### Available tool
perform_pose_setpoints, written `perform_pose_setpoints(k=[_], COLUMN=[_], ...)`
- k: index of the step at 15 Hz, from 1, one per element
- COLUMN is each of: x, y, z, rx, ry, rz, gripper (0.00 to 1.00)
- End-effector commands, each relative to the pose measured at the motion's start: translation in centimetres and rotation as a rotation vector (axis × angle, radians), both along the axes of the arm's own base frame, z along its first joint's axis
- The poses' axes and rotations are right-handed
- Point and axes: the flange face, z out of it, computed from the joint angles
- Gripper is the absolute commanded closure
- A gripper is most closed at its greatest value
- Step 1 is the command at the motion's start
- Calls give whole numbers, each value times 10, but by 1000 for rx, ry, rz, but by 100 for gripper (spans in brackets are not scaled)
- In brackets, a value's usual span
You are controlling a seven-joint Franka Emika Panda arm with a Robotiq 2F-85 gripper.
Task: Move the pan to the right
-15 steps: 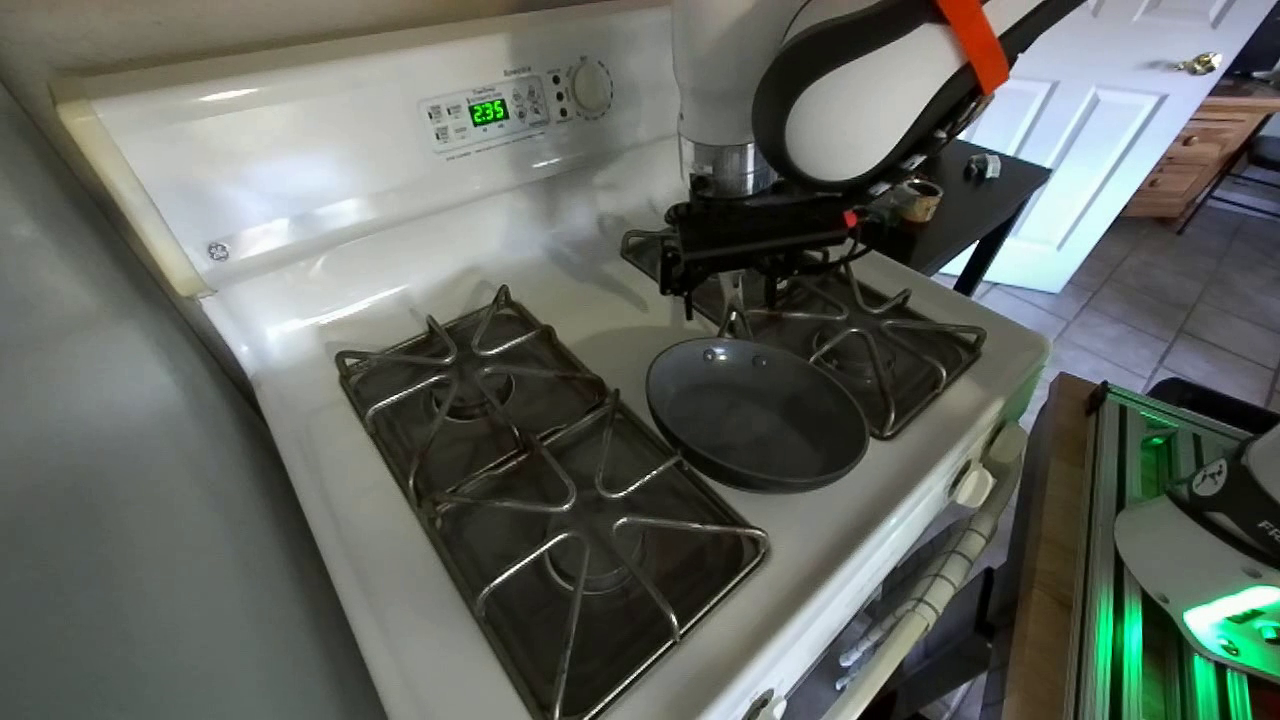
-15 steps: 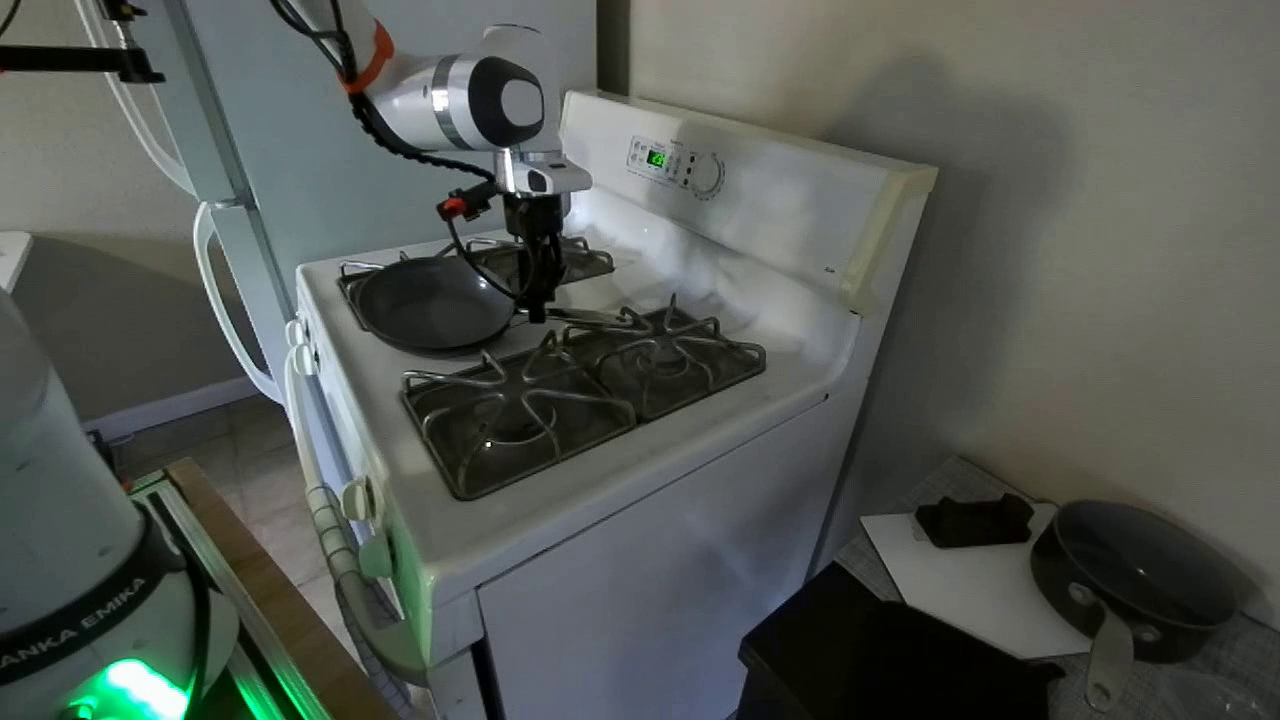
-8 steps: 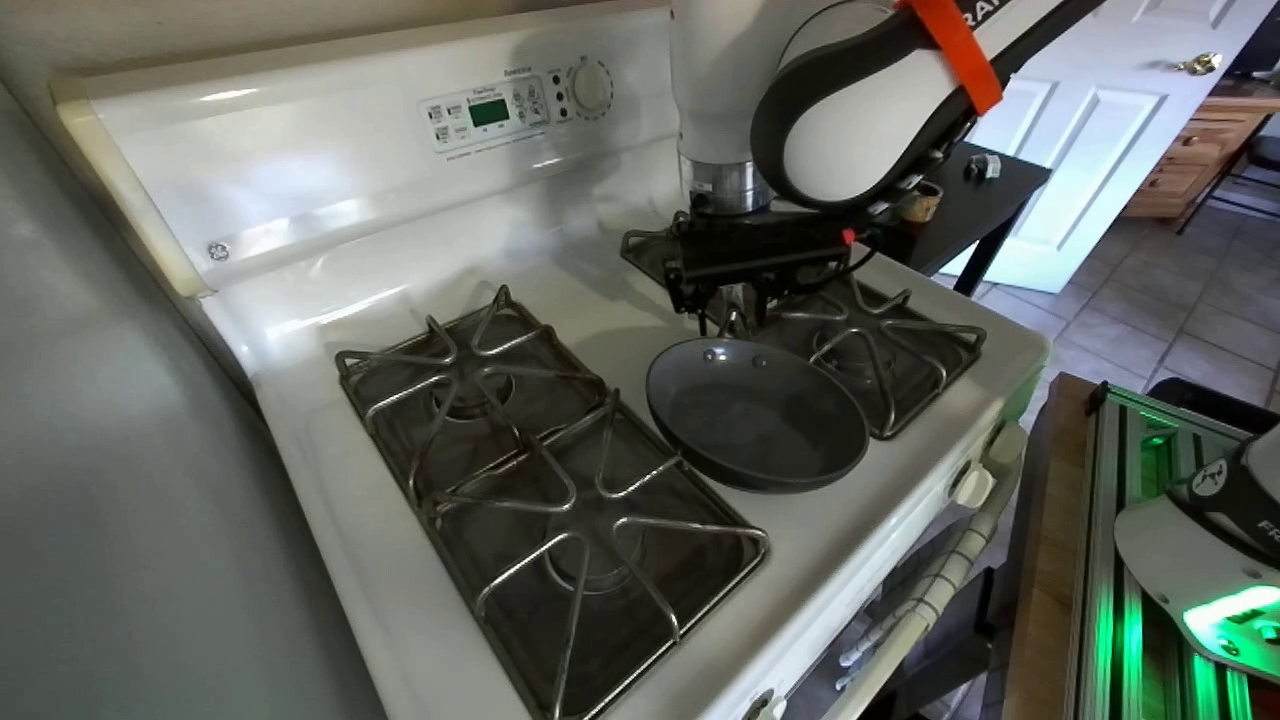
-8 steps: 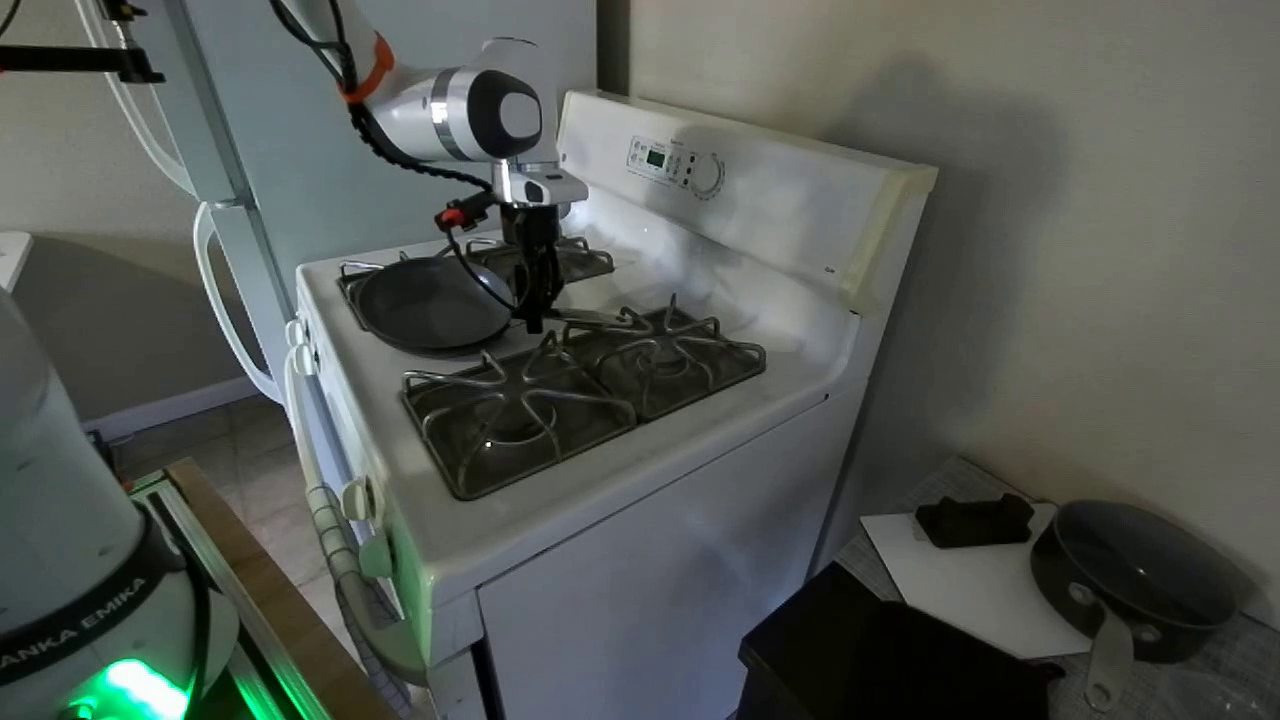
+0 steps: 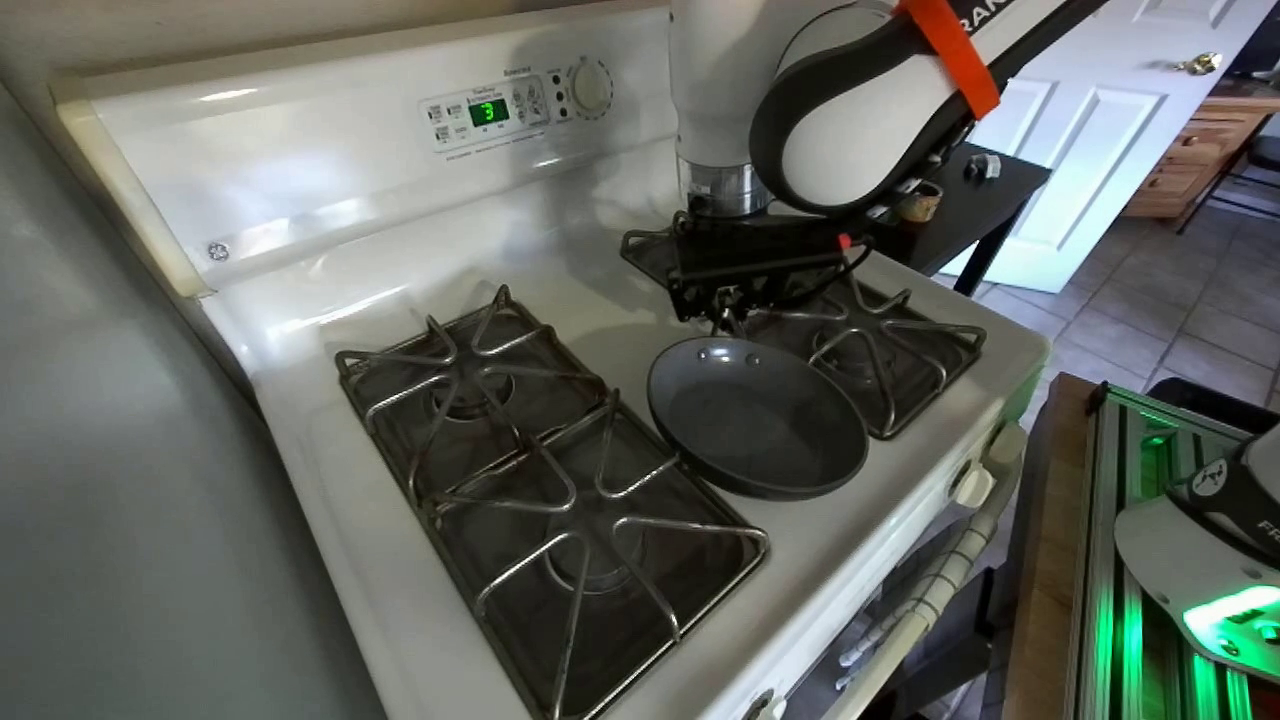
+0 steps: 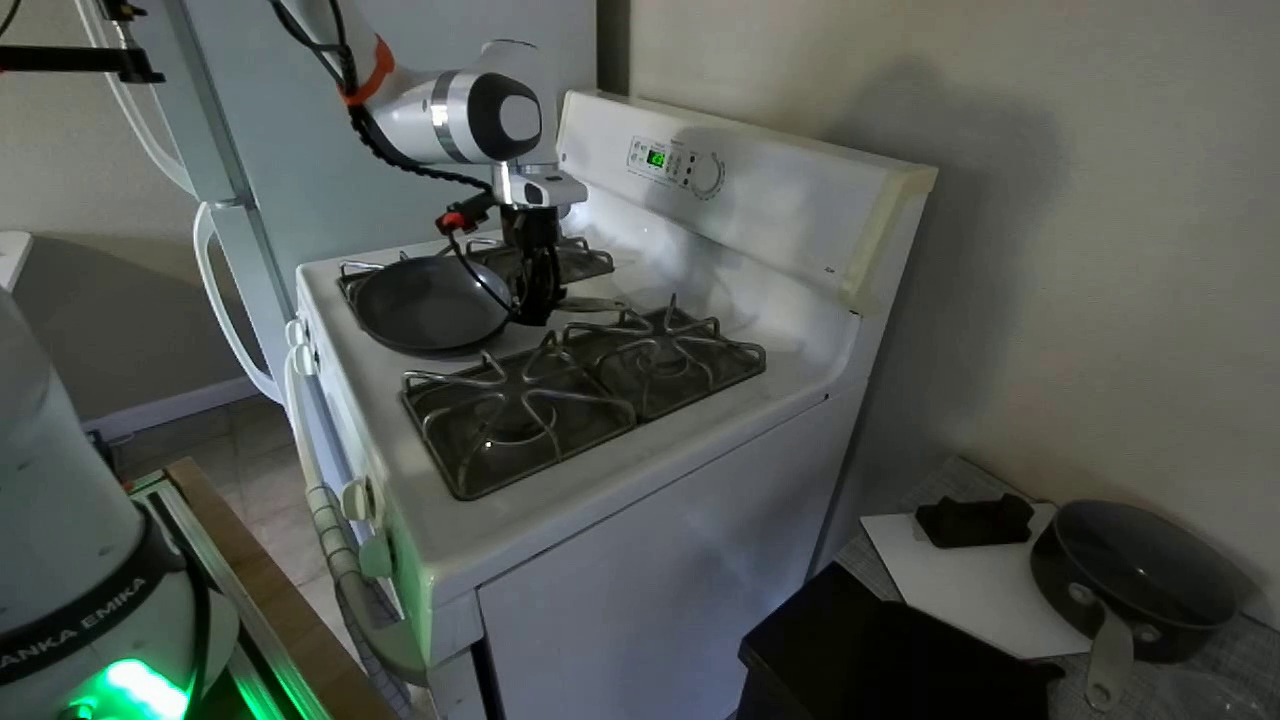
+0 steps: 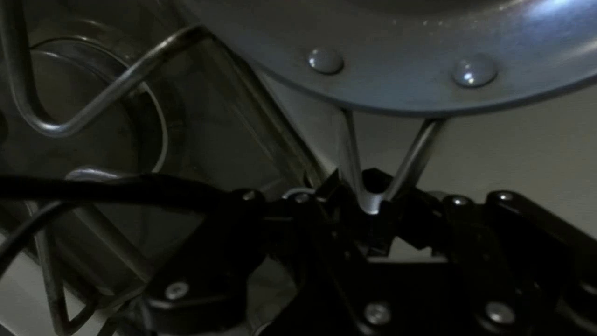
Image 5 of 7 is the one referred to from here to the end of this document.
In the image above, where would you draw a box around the white panel door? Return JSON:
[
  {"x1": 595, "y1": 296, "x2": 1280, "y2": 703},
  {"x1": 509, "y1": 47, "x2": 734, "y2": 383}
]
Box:
[{"x1": 934, "y1": 0, "x2": 1280, "y2": 296}]

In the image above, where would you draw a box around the dark grey frying pan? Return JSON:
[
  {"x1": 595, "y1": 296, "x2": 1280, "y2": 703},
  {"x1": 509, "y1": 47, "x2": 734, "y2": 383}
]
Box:
[{"x1": 646, "y1": 313, "x2": 874, "y2": 506}]

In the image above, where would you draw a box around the brass door handle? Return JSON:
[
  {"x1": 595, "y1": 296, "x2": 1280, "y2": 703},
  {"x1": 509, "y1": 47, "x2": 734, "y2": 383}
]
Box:
[{"x1": 1167, "y1": 47, "x2": 1230, "y2": 80}]

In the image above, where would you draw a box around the black side table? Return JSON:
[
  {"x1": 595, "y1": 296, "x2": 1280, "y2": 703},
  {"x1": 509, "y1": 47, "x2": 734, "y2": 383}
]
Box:
[{"x1": 852, "y1": 138, "x2": 1057, "y2": 302}]

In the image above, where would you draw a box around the white round timer knob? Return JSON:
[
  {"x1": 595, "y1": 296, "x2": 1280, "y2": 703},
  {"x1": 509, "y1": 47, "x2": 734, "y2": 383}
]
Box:
[{"x1": 567, "y1": 56, "x2": 621, "y2": 124}]

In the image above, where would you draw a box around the brown wooden cabinet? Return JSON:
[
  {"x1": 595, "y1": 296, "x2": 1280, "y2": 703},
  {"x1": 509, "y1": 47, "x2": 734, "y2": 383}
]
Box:
[{"x1": 1123, "y1": 90, "x2": 1280, "y2": 228}]

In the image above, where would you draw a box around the white stove knob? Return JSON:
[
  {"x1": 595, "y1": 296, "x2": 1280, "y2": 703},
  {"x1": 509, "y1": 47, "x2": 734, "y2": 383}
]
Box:
[{"x1": 947, "y1": 458, "x2": 1005, "y2": 517}]

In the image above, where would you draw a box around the small tan cup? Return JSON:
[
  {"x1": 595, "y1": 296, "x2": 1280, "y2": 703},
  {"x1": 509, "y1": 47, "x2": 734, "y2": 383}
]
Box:
[{"x1": 894, "y1": 175, "x2": 947, "y2": 228}]

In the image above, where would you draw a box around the stove control panel green display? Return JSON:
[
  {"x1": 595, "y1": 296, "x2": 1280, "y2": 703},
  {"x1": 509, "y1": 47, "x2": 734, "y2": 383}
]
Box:
[{"x1": 415, "y1": 56, "x2": 621, "y2": 163}]

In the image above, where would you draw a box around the grey blue fridge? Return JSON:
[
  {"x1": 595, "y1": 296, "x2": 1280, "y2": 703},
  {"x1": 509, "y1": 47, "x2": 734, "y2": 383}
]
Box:
[{"x1": 0, "y1": 78, "x2": 391, "y2": 720}]

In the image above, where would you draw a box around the wood edged robot stand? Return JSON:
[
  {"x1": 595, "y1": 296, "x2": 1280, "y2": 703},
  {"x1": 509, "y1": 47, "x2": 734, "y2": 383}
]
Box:
[{"x1": 998, "y1": 374, "x2": 1280, "y2": 720}]

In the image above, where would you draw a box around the white gas stove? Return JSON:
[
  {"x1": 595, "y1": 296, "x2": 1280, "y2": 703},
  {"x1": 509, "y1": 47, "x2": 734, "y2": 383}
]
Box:
[{"x1": 52, "y1": 0, "x2": 1057, "y2": 720}]

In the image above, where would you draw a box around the white oven door handle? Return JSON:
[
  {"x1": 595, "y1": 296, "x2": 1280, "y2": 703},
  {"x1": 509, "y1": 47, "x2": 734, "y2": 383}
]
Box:
[{"x1": 798, "y1": 426, "x2": 1034, "y2": 720}]

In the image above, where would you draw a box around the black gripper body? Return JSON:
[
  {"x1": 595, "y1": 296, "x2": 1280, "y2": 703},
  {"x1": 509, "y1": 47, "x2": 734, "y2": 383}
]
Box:
[{"x1": 674, "y1": 257, "x2": 860, "y2": 332}]

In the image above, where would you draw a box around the orange strap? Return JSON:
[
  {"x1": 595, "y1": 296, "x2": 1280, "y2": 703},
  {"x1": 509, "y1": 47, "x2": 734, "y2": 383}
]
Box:
[{"x1": 894, "y1": 0, "x2": 1008, "y2": 124}]

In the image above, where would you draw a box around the black stove burner grate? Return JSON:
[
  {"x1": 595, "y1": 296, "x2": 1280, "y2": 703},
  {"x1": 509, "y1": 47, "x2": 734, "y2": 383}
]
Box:
[
  {"x1": 618, "y1": 225, "x2": 992, "y2": 446},
  {"x1": 332, "y1": 281, "x2": 776, "y2": 720}
]

